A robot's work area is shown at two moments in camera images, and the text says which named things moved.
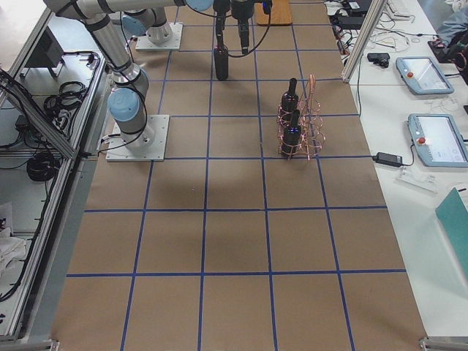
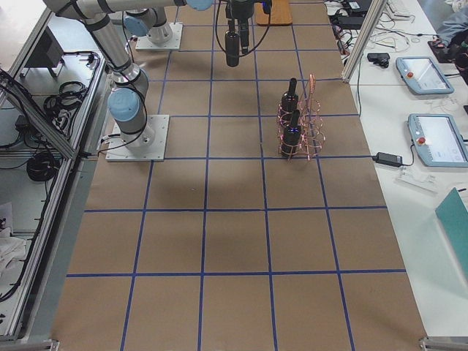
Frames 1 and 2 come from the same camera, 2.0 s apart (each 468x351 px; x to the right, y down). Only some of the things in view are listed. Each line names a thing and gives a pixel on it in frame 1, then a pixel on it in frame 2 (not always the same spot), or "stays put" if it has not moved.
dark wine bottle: [221, 55] to [232, 47]
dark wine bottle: [289, 101] stays put
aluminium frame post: [376, 9] stays put
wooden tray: [281, 14] stays put
